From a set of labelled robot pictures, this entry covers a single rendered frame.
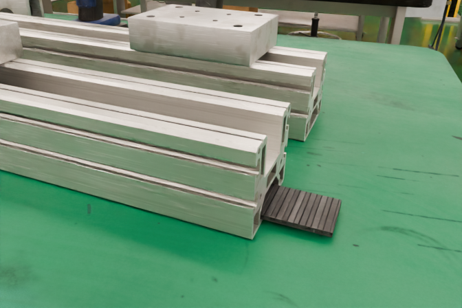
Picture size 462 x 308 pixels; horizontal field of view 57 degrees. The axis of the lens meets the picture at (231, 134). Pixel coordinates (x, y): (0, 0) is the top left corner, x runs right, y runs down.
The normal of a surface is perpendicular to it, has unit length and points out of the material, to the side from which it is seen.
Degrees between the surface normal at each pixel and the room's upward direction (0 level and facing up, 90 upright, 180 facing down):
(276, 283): 0
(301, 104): 90
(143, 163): 90
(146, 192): 90
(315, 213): 0
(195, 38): 90
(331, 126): 0
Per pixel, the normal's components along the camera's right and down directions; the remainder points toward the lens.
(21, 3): 0.05, 0.45
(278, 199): 0.03, -0.90
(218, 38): -0.37, 0.41
